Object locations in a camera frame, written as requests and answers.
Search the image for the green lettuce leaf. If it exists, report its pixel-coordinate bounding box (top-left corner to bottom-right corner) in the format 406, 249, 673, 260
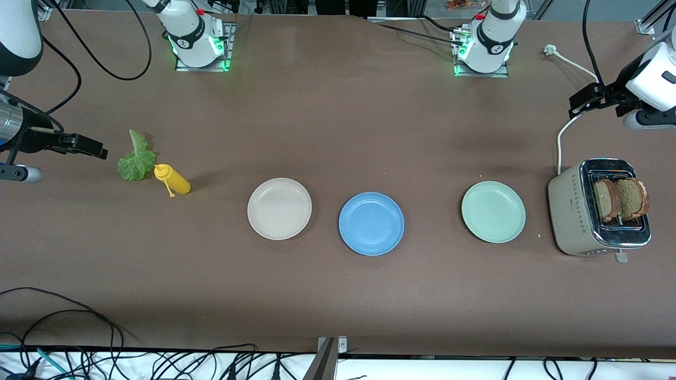
116, 129, 157, 182

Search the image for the yellow squeeze bottle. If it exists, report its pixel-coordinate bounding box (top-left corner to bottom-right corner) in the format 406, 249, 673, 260
154, 164, 191, 198

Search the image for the brown bread slice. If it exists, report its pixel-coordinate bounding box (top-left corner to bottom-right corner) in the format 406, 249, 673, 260
614, 178, 650, 221
593, 178, 621, 222

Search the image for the light green round plate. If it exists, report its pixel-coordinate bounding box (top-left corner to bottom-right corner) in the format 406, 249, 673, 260
461, 180, 527, 244

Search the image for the beige round plate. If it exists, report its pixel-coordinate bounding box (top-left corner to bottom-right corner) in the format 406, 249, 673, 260
247, 178, 312, 241

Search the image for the blue round plate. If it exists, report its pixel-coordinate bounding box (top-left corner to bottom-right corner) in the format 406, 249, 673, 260
339, 192, 405, 257

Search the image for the beige chrome toaster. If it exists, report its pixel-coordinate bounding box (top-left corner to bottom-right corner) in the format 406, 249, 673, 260
548, 158, 652, 263

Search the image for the grey metal beam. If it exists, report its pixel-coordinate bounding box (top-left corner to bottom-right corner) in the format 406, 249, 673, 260
303, 338, 339, 380

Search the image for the white toaster power cable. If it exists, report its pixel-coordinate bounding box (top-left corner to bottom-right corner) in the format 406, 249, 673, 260
544, 44, 603, 176

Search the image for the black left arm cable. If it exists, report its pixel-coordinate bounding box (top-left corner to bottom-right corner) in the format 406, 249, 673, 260
582, 0, 608, 88

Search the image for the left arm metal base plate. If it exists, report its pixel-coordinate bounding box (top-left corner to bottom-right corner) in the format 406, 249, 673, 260
452, 26, 510, 78

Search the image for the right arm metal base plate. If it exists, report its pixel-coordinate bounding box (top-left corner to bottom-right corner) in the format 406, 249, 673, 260
175, 21, 236, 72

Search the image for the black looping cable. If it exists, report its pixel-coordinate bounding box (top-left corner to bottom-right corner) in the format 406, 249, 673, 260
0, 288, 127, 380

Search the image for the black base cable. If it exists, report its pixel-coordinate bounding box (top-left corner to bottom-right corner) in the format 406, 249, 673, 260
378, 23, 461, 47
420, 15, 461, 31

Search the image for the teal cable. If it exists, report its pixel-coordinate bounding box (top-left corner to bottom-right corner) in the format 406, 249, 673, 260
0, 343, 69, 379

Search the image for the small metal bracket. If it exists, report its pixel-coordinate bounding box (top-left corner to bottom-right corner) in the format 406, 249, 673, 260
317, 336, 348, 353

